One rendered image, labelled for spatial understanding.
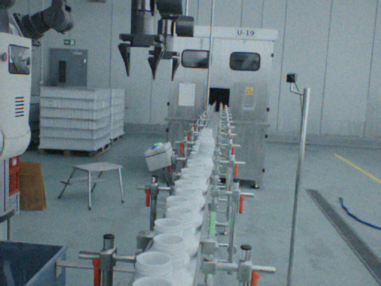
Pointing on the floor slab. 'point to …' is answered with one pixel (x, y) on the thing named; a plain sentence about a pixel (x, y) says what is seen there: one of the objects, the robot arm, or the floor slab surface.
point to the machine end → (226, 89)
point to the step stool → (91, 176)
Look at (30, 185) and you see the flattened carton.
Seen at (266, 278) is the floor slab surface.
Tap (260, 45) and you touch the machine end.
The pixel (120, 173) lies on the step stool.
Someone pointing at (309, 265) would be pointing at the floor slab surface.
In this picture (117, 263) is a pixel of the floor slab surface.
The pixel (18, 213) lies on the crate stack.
